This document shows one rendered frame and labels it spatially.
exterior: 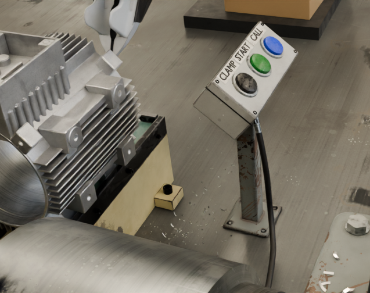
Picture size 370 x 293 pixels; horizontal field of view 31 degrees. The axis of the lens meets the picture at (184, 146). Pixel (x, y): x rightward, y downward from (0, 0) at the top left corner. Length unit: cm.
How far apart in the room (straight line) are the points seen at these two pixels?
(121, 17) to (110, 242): 43
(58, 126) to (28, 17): 103
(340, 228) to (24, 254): 22
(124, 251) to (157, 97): 87
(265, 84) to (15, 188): 36
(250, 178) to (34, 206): 30
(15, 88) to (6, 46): 12
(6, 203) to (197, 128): 45
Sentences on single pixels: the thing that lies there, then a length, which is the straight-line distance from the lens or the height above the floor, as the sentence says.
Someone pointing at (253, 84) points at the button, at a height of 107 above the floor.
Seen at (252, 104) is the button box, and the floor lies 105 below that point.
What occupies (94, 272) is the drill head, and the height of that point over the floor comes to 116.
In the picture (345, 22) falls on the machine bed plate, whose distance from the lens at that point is 157.
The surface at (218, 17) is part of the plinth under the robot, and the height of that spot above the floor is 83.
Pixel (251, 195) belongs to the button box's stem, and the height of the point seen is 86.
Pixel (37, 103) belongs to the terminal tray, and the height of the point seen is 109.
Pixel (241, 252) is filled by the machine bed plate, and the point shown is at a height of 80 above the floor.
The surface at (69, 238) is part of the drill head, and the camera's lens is 49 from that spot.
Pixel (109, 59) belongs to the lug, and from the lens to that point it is 87.
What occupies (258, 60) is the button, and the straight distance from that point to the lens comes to 85.
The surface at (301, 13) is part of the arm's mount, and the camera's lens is 152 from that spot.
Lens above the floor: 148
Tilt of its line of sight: 35 degrees down
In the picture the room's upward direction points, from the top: 7 degrees counter-clockwise
